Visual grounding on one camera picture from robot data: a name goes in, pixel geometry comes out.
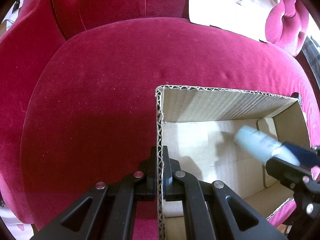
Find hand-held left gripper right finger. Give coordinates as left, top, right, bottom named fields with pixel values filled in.
left=162, top=145, right=288, bottom=240

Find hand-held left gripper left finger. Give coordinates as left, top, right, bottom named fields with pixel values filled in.
left=30, top=146, right=158, bottom=240

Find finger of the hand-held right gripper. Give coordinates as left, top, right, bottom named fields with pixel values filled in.
left=265, top=156, right=320, bottom=228
left=282, top=142, right=320, bottom=168

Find light blue plastic bottle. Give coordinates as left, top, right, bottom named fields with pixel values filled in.
left=233, top=126, right=301, bottom=167

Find cardboard box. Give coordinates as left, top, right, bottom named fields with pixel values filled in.
left=155, top=84, right=313, bottom=240

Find grey striped cloth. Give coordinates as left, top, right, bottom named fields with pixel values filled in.
left=301, top=34, right=320, bottom=85

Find red velvet sofa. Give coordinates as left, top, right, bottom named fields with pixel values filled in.
left=0, top=0, right=320, bottom=240

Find crumpled beige paper sheet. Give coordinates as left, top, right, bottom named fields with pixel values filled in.
left=187, top=0, right=281, bottom=43

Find stacked white boxes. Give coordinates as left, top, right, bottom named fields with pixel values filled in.
left=2, top=0, right=28, bottom=32

